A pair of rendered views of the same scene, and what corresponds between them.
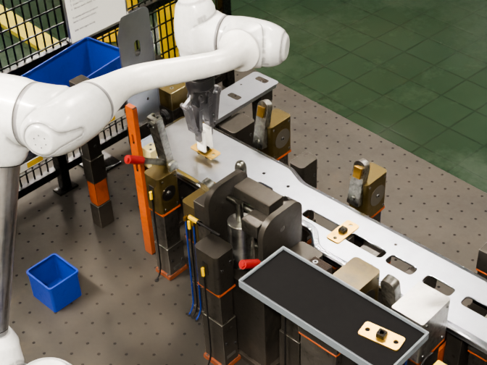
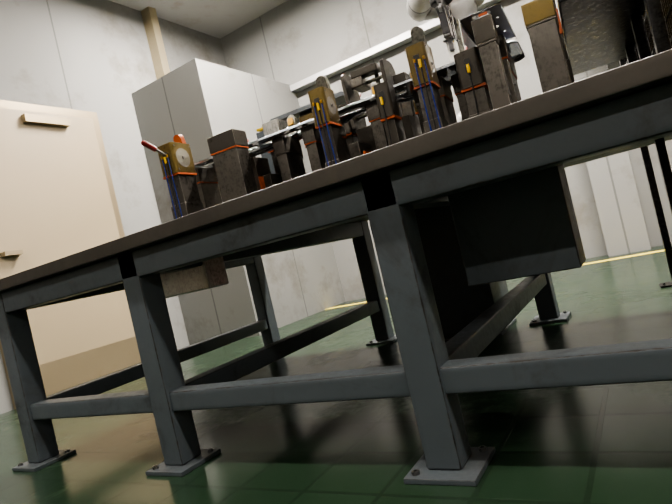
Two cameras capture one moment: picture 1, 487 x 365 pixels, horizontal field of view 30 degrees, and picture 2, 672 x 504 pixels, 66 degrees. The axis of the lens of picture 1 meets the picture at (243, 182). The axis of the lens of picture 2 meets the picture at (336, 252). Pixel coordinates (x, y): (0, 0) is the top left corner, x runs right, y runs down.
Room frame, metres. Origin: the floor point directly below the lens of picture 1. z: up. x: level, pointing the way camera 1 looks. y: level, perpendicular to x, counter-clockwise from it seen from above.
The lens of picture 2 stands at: (3.40, -0.92, 0.51)
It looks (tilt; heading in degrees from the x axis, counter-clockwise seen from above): 0 degrees down; 162
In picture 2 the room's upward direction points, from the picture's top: 13 degrees counter-clockwise
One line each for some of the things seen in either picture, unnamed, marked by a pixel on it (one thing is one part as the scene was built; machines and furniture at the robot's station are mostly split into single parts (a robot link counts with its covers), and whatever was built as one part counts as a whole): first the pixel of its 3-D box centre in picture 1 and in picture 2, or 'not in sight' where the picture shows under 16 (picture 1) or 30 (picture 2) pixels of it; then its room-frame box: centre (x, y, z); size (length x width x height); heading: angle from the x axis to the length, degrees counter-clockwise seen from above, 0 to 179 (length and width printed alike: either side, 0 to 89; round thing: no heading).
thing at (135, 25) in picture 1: (138, 68); not in sight; (2.17, 0.27, 1.17); 0.12 x 0.01 x 0.34; 135
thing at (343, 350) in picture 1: (330, 308); (312, 110); (1.24, -0.16, 1.16); 0.37 x 0.14 x 0.02; 45
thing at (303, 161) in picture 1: (306, 199); (392, 131); (1.96, -0.17, 0.84); 0.10 x 0.05 x 0.29; 135
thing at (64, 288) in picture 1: (54, 282); not in sight; (1.78, 0.52, 0.74); 0.11 x 0.10 x 0.09; 45
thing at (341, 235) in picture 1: (343, 230); not in sight; (1.64, -0.23, 1.01); 0.08 x 0.04 x 0.01; 134
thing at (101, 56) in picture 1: (73, 86); not in sight; (2.21, 0.47, 1.09); 0.30 x 0.17 x 0.13; 142
